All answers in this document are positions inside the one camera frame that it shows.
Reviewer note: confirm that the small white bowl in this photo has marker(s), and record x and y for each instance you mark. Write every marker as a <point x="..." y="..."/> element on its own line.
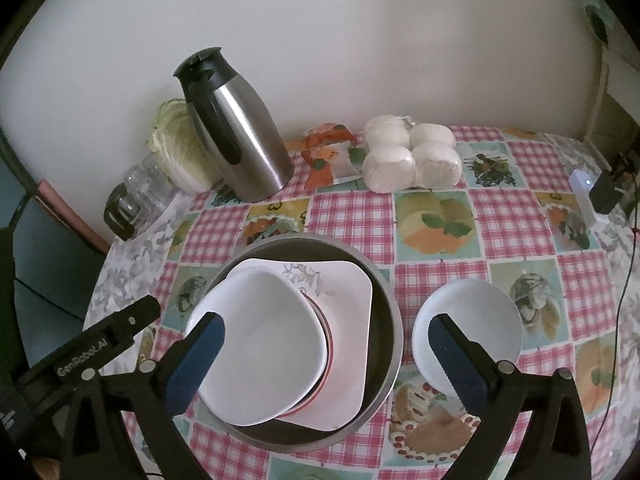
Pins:
<point x="475" y="310"/>

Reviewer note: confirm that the pink board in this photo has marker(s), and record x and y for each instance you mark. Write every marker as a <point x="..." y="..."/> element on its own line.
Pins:
<point x="75" y="215"/>

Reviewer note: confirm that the napa cabbage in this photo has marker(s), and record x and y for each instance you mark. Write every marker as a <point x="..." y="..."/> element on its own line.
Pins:
<point x="175" y="145"/>

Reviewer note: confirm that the white square bowl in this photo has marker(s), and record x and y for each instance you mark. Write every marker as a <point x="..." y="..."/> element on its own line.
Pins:
<point x="265" y="340"/>

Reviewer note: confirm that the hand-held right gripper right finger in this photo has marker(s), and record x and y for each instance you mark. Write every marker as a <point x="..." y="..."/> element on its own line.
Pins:
<point x="455" y="360"/>

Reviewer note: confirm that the white plastic device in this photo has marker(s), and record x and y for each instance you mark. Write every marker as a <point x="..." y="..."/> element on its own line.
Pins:
<point x="585" y="200"/>

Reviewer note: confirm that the pink checkered tablecloth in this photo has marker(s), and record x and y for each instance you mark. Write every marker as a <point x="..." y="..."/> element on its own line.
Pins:
<point x="350" y="220"/>

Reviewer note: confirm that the large steel basin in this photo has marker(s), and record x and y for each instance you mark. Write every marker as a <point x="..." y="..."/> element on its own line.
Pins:
<point x="382" y="320"/>

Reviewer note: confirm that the orange snack packet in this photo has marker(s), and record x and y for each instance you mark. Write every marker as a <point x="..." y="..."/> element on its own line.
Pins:
<point x="325" y="155"/>

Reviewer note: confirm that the grey floral cloth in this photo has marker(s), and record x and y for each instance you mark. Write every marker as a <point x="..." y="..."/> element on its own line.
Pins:
<point x="150" y="240"/>

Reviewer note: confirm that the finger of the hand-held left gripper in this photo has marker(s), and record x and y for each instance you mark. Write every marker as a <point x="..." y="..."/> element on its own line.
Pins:
<point x="100" y="345"/>

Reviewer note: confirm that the black charger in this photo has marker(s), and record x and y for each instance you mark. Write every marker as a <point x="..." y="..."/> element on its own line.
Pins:
<point x="607" y="192"/>

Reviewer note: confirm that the steel thermos jug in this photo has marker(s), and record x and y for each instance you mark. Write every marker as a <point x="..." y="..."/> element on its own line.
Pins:
<point x="245" y="135"/>

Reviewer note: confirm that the bag of steamed buns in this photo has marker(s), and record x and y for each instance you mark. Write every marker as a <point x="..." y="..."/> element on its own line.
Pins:
<point x="400" y="165"/>

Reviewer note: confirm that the white rectangular plate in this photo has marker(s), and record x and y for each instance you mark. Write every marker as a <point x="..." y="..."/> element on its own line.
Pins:
<point x="350" y="350"/>

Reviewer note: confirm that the dark green cabinet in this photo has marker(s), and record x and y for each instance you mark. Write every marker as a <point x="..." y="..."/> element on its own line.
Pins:
<point x="50" y="270"/>

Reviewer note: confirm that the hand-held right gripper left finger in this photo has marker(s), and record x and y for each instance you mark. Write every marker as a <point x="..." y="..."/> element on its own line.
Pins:
<point x="197" y="360"/>

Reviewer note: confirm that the strawberry print bowl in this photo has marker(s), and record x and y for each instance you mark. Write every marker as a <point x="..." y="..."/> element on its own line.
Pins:
<point x="326" y="355"/>

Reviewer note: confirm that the white shelf frame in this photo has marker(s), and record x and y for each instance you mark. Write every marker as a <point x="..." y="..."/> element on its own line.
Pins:
<point x="607" y="60"/>

